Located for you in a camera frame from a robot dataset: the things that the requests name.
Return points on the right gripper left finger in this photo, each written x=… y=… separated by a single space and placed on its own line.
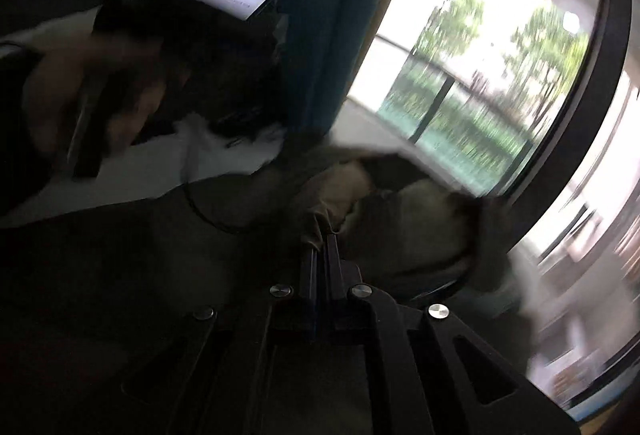
x=253 y=369

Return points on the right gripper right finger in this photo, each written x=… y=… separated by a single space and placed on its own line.
x=427 y=372

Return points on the olive green jacket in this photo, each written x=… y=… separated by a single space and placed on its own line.
x=100 y=307

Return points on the person left hand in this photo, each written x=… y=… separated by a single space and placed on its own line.
x=127 y=80

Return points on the white bed cover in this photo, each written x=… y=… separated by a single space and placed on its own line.
x=153 y=168

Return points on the balcony railing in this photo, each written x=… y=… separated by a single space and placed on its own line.
x=429 y=104

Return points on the black window frame post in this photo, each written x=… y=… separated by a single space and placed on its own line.
x=578 y=122

